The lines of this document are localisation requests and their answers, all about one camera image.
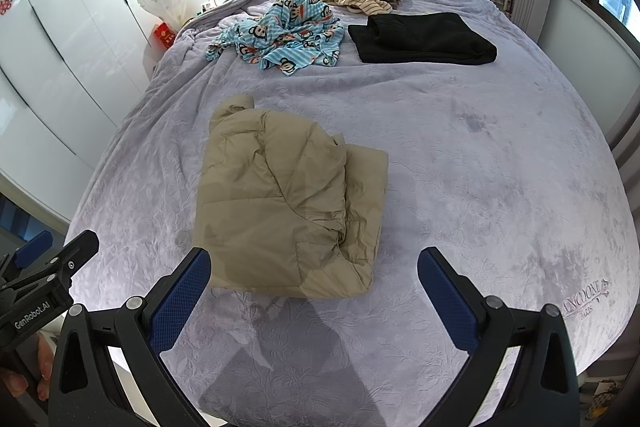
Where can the black folded garment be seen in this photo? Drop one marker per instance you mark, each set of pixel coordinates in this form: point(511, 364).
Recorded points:
point(420, 37)

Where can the lilac plush bed blanket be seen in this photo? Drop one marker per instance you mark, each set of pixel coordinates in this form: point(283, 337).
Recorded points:
point(475, 157)

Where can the white glossy wardrobe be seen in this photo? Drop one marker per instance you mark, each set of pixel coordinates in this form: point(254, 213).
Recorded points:
point(65, 47)

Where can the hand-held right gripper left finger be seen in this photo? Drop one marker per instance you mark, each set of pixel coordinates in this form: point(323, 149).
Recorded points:
point(181, 302)

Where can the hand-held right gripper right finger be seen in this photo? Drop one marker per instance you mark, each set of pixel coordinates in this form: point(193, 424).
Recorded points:
point(447, 302)

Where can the person's left hand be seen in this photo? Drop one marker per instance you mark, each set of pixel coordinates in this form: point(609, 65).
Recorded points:
point(46, 364)

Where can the beige puffer jacket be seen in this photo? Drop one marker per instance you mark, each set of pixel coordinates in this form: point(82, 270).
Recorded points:
point(280, 197)

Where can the red gift box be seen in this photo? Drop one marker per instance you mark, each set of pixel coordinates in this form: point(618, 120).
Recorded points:
point(164, 36)

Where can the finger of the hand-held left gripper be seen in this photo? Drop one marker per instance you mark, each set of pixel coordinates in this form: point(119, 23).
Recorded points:
point(32, 249)
point(70, 254)

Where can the red paper cutout sticker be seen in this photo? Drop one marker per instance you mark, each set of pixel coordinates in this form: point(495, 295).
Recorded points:
point(5, 6)

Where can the checkered slipper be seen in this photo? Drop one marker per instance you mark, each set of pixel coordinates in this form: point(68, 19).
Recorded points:
point(602, 399)

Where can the blue monkey print garment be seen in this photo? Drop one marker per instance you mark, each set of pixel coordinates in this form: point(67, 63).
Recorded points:
point(285, 37)

